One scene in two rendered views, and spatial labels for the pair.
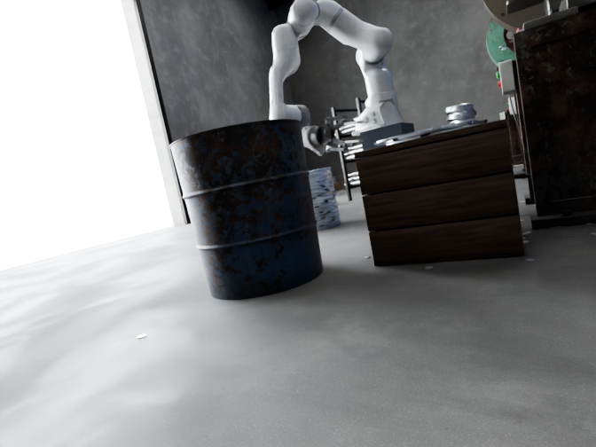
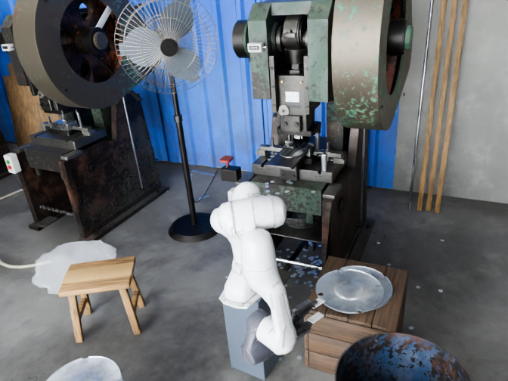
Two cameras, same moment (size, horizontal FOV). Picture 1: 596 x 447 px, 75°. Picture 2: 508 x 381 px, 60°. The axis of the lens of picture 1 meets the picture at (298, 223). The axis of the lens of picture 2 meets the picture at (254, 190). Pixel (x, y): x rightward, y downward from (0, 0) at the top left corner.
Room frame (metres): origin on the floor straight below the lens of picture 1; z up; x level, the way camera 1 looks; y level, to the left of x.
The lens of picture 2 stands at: (1.72, 1.03, 1.64)
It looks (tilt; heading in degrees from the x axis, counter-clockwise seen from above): 27 degrees down; 267
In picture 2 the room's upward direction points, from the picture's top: 5 degrees counter-clockwise
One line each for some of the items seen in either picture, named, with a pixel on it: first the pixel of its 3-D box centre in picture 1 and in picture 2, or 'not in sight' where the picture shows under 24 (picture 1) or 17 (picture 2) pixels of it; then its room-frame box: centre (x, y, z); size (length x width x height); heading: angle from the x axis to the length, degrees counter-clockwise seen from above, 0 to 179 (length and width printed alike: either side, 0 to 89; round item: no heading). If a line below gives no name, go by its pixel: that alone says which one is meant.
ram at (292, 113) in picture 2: not in sight; (295, 100); (1.37, -1.14, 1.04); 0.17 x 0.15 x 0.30; 60
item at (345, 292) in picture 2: (419, 134); (349, 289); (1.27, -0.44, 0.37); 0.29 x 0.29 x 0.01
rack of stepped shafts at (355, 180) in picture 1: (365, 150); not in sight; (3.97, -0.82, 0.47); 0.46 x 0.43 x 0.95; 40
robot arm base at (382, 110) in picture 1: (374, 113); (243, 276); (1.72, -0.42, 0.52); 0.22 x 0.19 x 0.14; 56
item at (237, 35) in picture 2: not in sight; (252, 42); (1.55, -1.31, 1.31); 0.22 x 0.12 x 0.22; 60
